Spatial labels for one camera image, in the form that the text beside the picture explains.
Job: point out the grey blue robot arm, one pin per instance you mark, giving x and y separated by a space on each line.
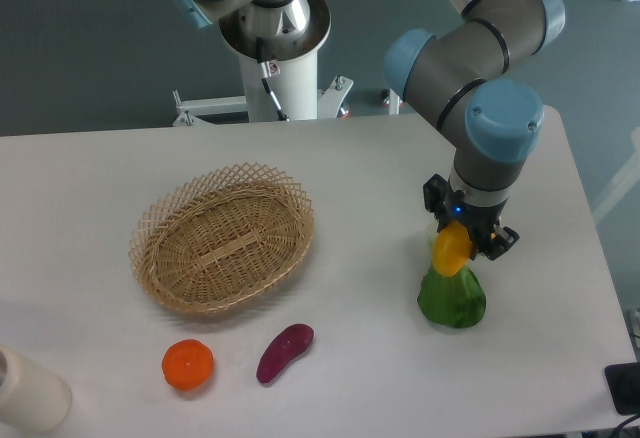
457 83

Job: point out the orange toy pumpkin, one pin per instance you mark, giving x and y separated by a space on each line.
187 364

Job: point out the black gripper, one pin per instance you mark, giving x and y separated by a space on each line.
482 221

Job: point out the black device at edge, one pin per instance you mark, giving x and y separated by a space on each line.
623 384

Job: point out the green toy cabbage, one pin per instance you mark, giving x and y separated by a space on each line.
456 302

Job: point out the woven wicker basket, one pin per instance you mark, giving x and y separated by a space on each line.
222 239

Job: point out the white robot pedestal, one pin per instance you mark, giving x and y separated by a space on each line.
277 52

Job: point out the cream cylinder post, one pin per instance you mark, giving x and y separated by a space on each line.
33 398

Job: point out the purple toy sweet potato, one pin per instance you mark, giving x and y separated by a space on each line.
286 347

